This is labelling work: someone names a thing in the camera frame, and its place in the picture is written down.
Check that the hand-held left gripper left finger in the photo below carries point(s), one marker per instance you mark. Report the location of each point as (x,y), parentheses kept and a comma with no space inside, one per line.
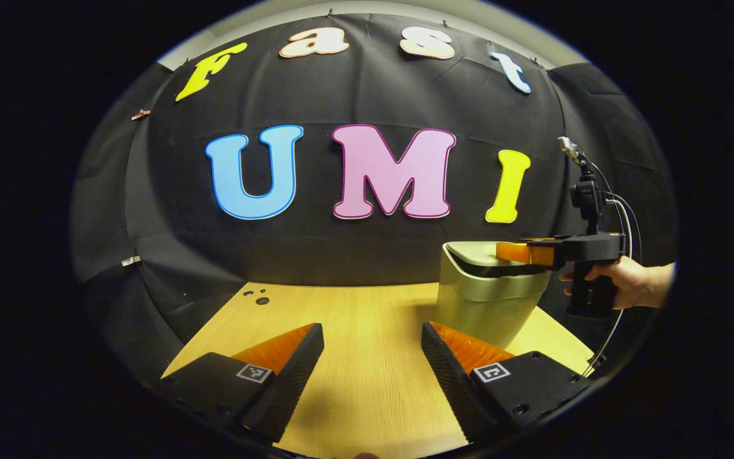
(290,382)

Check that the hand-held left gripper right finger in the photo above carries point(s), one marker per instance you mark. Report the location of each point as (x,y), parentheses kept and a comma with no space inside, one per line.
(450,382)

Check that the wooden desktop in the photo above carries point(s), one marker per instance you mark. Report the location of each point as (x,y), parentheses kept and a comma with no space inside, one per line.
(367,357)

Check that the metal cloth clip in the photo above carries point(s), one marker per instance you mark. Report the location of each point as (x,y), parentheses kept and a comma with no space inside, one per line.
(130,261)

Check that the black backdrop cloth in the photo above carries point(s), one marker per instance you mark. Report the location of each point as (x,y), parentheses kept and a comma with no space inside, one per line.
(341,248)

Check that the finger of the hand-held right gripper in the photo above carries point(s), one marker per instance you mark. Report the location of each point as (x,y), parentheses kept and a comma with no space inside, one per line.
(526,254)

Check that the pink cloth clip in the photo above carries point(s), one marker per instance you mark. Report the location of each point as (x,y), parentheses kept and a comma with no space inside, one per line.
(141,115)

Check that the pale green desktop garbage bin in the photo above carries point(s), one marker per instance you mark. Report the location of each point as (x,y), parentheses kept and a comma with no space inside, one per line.
(482,306)

